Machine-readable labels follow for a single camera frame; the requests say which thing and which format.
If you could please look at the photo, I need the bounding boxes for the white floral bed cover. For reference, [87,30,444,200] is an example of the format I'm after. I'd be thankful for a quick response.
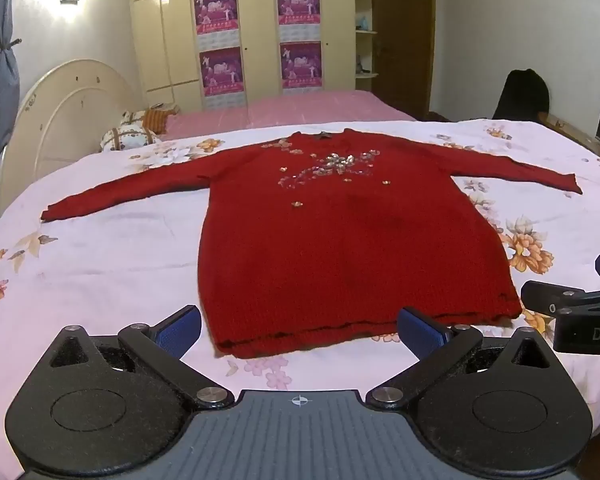
[0,119,600,480]

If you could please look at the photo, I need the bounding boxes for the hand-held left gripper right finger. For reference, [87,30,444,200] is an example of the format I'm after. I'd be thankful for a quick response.
[366,307,552,410]

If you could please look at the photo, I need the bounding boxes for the brown wooden door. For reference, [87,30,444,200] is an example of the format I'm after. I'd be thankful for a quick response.
[370,0,437,121]

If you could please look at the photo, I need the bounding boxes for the white patterned pillow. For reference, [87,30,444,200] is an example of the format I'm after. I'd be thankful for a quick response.
[101,124,164,154]

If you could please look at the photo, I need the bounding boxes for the red knitted sweater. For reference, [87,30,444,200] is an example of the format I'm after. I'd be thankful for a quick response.
[40,129,584,360]

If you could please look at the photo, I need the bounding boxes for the pink bedsheet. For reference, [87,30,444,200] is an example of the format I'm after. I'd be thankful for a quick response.
[157,90,419,141]

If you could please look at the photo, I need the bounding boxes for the cream rounded headboard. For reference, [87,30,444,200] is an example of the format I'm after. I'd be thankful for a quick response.
[0,59,142,221]

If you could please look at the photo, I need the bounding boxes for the orange striped pillow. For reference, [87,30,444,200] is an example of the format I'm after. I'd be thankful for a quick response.
[120,105,182,134]

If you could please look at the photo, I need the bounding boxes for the cream corner shelf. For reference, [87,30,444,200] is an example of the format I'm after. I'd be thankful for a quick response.
[354,0,380,92]

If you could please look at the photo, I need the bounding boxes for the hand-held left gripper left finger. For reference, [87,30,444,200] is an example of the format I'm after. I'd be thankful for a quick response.
[47,304,234,411]

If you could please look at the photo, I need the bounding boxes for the cream wardrobe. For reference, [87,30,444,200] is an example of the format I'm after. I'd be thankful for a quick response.
[127,0,357,111]

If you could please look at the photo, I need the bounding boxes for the purple wall poster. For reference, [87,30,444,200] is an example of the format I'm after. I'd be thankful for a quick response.
[193,0,241,36]
[279,42,324,90]
[198,47,247,98]
[275,0,322,41]

